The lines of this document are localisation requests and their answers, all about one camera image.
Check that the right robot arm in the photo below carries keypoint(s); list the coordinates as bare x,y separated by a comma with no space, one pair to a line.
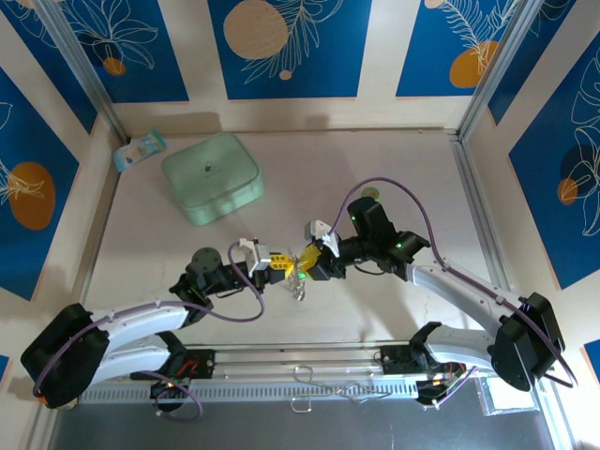
459,286

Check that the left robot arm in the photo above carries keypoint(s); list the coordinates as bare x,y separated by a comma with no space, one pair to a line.
140,319

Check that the green cylindrical bottle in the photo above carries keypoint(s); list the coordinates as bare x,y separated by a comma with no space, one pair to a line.
371,191

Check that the mint green zip pouch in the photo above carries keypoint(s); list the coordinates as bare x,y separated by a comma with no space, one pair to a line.
211,173

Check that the black controller board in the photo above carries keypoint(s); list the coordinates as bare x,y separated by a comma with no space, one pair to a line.
429,391
169,389

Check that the wet wipes packet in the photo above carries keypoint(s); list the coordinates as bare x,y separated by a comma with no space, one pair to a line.
138,152

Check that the silver square box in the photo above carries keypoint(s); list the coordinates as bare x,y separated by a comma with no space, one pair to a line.
508,400

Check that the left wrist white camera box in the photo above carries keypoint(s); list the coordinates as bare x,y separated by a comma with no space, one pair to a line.
260,258

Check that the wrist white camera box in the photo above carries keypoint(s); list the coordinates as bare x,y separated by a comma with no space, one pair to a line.
319,229
260,258

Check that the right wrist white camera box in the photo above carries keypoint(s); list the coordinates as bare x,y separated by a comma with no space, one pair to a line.
319,229

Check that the aluminium mounting rail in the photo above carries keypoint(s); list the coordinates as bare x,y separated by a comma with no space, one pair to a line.
290,358

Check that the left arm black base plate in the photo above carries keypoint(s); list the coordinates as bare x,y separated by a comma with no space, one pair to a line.
206,363

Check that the aluminium side rail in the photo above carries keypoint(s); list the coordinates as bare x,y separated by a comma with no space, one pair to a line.
104,220
473,197

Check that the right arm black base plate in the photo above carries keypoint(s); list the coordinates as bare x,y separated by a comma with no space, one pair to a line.
396,361

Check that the aluminium frame post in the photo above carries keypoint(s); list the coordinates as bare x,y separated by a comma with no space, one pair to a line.
497,61
84,65

